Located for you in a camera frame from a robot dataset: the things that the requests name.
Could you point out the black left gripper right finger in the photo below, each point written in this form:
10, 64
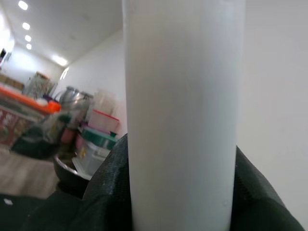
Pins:
255, 199

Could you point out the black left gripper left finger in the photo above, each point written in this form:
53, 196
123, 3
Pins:
110, 192

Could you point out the white plastic table leg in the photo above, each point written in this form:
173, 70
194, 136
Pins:
183, 108

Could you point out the black round basin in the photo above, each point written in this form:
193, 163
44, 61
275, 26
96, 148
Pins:
72, 183

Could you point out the green lid plastic container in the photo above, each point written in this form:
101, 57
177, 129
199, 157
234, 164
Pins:
101, 139

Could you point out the pink plastic container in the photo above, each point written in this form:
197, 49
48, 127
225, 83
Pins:
69, 137

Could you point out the red lid plastic container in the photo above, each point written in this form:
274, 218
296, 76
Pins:
103, 121

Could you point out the beige floor mat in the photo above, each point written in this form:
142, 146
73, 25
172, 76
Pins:
24, 173

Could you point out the translucent white plastic container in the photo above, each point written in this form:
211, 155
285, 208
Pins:
104, 102

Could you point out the black plastic bag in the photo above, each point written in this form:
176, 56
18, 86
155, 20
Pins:
31, 142

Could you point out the silver metal pot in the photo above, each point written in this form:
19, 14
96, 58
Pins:
74, 98

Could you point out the red printed carton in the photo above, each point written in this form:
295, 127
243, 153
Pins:
12, 127

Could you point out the orange lid plastic box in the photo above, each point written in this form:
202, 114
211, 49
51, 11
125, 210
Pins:
29, 101

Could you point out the rectangular ceiling light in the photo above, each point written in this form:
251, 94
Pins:
59, 60

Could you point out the round ceiling light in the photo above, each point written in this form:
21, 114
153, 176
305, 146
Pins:
26, 26
28, 38
29, 46
22, 5

